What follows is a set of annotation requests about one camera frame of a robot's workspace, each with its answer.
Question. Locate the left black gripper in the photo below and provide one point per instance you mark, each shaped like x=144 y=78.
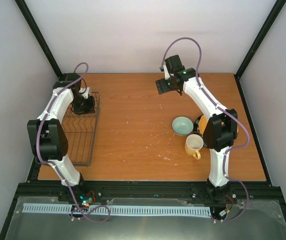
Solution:
x=89 y=109

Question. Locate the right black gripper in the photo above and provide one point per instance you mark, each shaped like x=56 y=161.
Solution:
x=161 y=88

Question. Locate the grey wire dish rack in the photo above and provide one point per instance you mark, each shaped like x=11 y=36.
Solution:
x=80 y=131

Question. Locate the light green ceramic bowl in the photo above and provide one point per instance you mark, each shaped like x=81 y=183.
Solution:
x=182 y=126

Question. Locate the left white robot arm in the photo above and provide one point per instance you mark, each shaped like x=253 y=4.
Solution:
x=48 y=140

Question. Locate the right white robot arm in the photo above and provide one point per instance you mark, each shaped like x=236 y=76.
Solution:
x=216 y=125

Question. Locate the black striped plate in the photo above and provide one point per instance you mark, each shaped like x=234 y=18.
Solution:
x=195 y=126

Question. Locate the yellow ceramic mug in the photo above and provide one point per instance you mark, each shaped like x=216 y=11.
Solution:
x=193 y=145

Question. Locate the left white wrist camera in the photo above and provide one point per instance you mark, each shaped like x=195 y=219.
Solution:
x=85 y=92

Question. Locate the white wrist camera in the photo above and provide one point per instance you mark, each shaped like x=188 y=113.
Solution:
x=85 y=92
x=164 y=69

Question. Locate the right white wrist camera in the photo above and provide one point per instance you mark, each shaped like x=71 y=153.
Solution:
x=164 y=69

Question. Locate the right black frame post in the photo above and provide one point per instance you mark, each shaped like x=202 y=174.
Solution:
x=262 y=33

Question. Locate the black frame post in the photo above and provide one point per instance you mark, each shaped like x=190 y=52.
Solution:
x=26 y=13
x=262 y=33

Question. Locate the black aluminium frame rail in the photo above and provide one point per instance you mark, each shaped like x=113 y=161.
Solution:
x=192 y=192

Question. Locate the light blue slotted cable duct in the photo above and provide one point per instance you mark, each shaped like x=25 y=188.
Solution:
x=119 y=210

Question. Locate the left black frame post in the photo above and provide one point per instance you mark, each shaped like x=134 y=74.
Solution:
x=26 y=13

